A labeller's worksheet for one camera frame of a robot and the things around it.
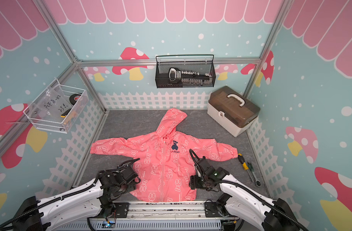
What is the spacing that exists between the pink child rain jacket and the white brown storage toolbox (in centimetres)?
15

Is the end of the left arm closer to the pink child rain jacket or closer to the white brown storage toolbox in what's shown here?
the pink child rain jacket

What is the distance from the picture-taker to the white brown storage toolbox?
0.95m

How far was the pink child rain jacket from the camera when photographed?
80 centimetres
